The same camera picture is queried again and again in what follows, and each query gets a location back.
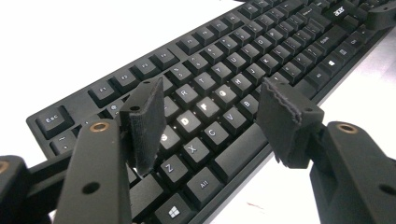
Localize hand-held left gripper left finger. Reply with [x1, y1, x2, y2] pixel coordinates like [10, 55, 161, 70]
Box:
[120, 77, 167, 176]

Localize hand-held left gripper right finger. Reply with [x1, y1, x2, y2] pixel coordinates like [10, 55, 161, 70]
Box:
[255, 77, 325, 169]

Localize black computer keyboard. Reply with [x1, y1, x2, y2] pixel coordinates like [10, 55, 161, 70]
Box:
[26, 0, 396, 224]

